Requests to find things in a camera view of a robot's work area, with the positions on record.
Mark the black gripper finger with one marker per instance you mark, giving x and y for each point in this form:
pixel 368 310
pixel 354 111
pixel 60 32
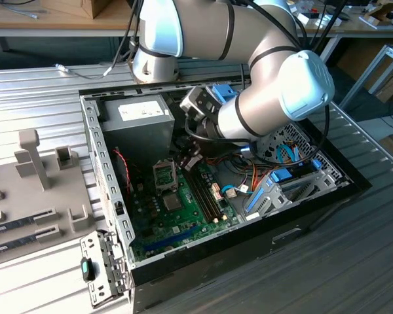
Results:
pixel 188 157

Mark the small silver CPU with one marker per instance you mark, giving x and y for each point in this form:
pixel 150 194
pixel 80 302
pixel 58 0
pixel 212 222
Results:
pixel 173 203

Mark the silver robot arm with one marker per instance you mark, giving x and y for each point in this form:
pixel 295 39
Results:
pixel 265 108

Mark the CPU socket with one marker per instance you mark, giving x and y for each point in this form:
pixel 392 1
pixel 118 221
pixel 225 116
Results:
pixel 177 213

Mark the blue drive bay latch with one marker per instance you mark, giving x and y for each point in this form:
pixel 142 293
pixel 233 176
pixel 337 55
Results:
pixel 224 91

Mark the black RAM slot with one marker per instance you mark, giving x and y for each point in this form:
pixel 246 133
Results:
pixel 210 196
pixel 202 196
pixel 206 196
pixel 198 196

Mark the grey power supply unit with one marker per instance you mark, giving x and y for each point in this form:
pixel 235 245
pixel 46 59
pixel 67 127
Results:
pixel 137 137

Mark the green motherboard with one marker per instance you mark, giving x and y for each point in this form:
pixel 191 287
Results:
pixel 196 216

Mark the black case fan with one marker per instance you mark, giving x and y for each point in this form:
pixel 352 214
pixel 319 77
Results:
pixel 122 180

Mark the blue expansion slot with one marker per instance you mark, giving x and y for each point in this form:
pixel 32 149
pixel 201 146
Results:
pixel 170 239

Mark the hard disk in blue carrier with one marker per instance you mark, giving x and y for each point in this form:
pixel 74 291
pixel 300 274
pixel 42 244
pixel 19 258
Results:
pixel 280 176

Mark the perforated metal disk cage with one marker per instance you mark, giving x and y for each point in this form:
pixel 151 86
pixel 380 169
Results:
pixel 309 145

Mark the black open PC case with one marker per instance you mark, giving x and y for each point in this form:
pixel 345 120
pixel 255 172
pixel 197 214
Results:
pixel 216 258

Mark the grey parts rack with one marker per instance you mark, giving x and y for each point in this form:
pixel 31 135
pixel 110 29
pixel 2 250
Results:
pixel 65 193

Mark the small white box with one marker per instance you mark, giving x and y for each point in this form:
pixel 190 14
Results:
pixel 306 19

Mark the black stand pole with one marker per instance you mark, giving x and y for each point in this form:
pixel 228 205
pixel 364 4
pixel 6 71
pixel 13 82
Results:
pixel 327 23

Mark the wooden desk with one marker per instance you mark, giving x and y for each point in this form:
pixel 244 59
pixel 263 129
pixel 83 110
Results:
pixel 353 27
pixel 19 21

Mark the dark RAM stick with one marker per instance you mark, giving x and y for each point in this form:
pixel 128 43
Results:
pixel 10 226
pixel 10 246

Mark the cardboard stand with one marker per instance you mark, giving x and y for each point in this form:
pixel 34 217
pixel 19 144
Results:
pixel 380 11

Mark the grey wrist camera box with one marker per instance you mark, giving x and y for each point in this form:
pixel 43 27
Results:
pixel 191 101

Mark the blue disk bay rail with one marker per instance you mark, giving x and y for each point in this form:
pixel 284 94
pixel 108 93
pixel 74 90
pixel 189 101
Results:
pixel 254 199

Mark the metal slot cover bracket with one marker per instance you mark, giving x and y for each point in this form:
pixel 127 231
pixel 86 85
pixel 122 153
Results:
pixel 100 268

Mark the black blue bracket latch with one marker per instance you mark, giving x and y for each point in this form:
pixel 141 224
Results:
pixel 87 269

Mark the aluminium profile frame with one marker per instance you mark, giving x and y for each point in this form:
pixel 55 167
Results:
pixel 363 76

